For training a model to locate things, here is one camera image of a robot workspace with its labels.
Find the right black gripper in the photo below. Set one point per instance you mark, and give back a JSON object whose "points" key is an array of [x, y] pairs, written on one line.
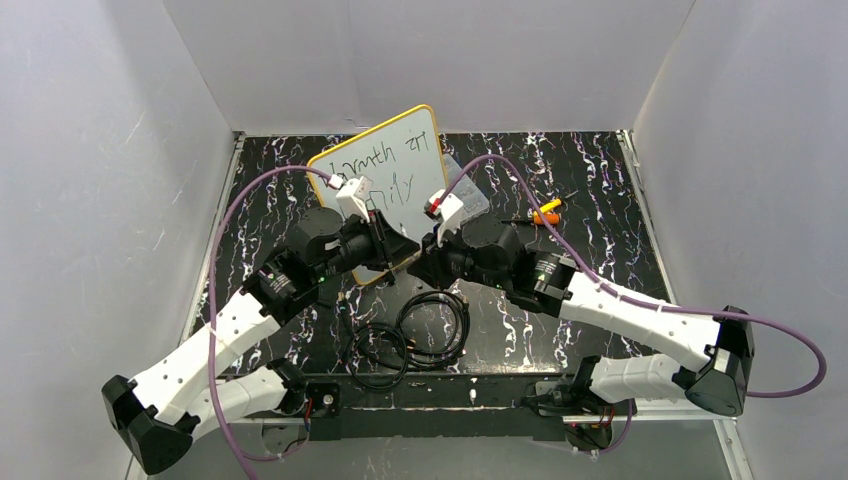
{"points": [[436, 251]]}

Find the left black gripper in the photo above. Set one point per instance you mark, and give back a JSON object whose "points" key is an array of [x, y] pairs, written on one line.
{"points": [[378, 240]]}

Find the yellow framed whiteboard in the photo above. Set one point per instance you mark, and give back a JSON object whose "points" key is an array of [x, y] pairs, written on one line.
{"points": [[402, 160]]}

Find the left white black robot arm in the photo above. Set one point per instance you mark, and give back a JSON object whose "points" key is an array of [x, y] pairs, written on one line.
{"points": [[160, 412]]}

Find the clear plastic screw box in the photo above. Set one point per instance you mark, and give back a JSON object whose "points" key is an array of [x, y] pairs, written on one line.
{"points": [[475, 202]]}

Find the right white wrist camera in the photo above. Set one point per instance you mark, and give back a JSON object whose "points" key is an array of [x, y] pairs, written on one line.
{"points": [[447, 210]]}

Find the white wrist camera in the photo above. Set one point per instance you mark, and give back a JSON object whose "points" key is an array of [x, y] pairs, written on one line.
{"points": [[351, 195], [447, 210]]}

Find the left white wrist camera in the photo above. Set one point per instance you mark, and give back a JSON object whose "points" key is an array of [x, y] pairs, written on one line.
{"points": [[351, 195]]}

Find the orange handled screwdriver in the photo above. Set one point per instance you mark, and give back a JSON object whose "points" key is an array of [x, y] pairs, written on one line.
{"points": [[536, 219]]}

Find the yellow handled screwdriver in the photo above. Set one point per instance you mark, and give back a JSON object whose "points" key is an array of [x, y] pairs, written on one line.
{"points": [[551, 205]]}

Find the aluminium front rail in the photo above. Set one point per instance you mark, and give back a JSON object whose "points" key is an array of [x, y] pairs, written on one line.
{"points": [[332, 407]]}

